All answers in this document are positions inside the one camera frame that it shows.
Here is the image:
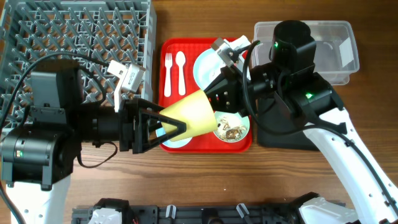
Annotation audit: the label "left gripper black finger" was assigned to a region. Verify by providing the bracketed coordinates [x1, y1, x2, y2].
[137, 98, 164, 116]
[133, 109, 187, 154]

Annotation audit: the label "yellow plastic cup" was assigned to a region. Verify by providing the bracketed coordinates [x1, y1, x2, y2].
[160, 90, 217, 141]

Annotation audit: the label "green bowl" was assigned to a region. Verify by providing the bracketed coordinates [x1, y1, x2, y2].
[213, 111, 251, 143]

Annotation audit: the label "food scraps and rice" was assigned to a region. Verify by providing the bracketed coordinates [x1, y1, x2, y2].
[215, 116, 248, 142]

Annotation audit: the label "white plastic fork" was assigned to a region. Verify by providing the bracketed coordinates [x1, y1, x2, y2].
[164, 53, 173, 97]

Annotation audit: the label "white plastic spoon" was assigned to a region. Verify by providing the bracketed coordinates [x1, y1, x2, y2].
[175, 51, 186, 96]

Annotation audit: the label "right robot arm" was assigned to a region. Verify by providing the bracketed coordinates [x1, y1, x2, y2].
[205, 20, 397, 223]

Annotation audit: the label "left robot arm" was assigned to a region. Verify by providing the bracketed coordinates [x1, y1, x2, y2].
[1, 59, 187, 223]

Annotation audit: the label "black waste tray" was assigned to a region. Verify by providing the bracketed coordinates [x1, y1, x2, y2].
[257, 98, 318, 151]

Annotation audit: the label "grey dishwasher rack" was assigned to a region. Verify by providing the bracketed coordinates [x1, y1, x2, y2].
[1, 0, 157, 131]

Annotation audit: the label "light blue bowl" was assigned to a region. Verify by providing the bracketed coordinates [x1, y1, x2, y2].
[155, 128, 192, 149]

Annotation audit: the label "light blue plate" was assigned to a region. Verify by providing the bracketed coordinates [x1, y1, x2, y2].
[193, 49, 226, 90]

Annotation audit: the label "red plastic tray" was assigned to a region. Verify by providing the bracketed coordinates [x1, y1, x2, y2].
[158, 38, 252, 154]

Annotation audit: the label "clear plastic bin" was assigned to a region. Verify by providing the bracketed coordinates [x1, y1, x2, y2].
[251, 21, 359, 85]

